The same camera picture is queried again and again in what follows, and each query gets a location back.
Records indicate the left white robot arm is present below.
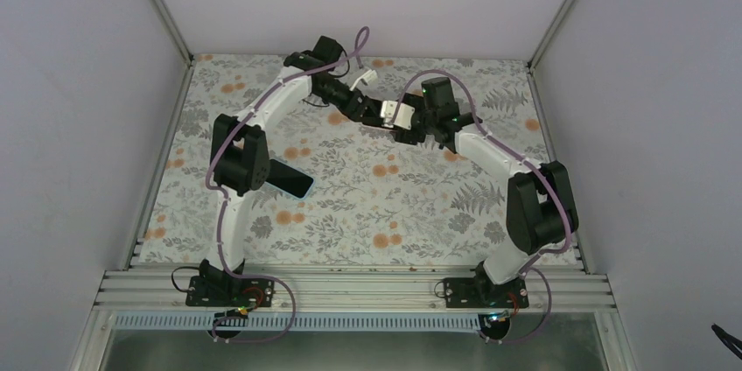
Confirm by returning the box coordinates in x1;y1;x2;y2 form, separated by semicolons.
205;26;384;305

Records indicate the phone in blue case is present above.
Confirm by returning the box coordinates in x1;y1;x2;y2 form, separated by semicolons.
266;159;315;200

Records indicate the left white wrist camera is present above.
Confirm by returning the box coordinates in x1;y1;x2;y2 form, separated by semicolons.
349;68;378;91

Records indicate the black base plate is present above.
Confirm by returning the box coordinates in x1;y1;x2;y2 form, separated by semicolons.
441;277;529;309
185;276;275;309

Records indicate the floral patterned table mat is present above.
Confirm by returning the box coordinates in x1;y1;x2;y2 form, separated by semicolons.
138;53;581;269

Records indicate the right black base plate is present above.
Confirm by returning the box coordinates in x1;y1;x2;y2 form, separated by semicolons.
441;277;529;309

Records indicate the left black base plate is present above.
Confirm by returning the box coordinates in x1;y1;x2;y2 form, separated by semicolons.
185;276;275;309

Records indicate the black object at right edge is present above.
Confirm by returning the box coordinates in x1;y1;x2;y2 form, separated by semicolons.
710;324;742;360

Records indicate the aluminium mounting rail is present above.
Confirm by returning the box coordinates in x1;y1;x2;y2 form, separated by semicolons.
94;265;617;313

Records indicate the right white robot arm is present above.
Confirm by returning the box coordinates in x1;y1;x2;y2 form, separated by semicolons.
380;69;578;307

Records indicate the white slotted cable duct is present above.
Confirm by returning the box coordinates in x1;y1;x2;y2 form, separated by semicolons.
113;311;480;333

